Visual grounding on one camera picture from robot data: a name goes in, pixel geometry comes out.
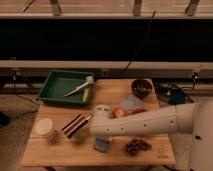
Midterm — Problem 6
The blue sponge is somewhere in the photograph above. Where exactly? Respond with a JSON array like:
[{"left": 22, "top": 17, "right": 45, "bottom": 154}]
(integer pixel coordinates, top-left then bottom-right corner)
[{"left": 93, "top": 138, "right": 110, "bottom": 153}]

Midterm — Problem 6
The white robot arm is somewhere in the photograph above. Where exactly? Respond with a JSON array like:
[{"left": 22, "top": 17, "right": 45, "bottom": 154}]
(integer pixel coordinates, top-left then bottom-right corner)
[{"left": 89, "top": 101, "right": 213, "bottom": 171}]

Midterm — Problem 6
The orange bowl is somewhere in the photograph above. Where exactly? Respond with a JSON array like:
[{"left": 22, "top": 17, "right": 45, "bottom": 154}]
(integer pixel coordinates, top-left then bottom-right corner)
[{"left": 132, "top": 109, "right": 147, "bottom": 114}]

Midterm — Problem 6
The dark purple bowl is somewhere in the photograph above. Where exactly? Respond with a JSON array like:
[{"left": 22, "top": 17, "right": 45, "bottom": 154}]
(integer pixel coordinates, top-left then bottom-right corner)
[{"left": 131, "top": 79, "right": 152, "bottom": 100}]

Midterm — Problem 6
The red apple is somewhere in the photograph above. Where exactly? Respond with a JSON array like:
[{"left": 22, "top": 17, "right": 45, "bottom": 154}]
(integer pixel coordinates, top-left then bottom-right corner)
[{"left": 112, "top": 107, "right": 125, "bottom": 118}]

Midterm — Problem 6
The grey cloth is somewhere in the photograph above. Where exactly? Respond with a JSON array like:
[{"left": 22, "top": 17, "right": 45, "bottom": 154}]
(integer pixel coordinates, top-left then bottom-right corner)
[{"left": 118, "top": 94, "right": 143, "bottom": 111}]

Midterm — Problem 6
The white dish brush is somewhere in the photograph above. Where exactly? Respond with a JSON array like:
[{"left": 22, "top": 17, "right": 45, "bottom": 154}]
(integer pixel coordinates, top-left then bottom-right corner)
[{"left": 64, "top": 76, "right": 95, "bottom": 97}]

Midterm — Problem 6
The bunch of dark grapes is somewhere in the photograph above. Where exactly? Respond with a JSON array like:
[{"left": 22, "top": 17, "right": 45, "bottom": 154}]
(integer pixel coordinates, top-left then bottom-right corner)
[{"left": 124, "top": 138, "right": 152, "bottom": 156}]

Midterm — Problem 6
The green plastic tray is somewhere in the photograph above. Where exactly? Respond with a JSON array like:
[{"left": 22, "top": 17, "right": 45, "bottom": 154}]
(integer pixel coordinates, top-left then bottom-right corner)
[{"left": 37, "top": 70, "right": 94, "bottom": 106}]

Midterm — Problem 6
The white lidded jar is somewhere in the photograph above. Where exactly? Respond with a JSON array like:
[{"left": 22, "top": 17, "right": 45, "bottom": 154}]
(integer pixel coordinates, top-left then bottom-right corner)
[{"left": 34, "top": 118, "right": 57, "bottom": 141}]

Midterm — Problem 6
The black power adapter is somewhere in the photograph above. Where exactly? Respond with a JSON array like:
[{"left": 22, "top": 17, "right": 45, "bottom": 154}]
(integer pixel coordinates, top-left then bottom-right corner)
[{"left": 169, "top": 90, "right": 186, "bottom": 105}]

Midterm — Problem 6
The black cable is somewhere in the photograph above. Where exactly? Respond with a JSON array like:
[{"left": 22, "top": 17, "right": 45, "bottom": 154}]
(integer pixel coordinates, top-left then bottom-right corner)
[{"left": 117, "top": 9, "right": 157, "bottom": 77}]

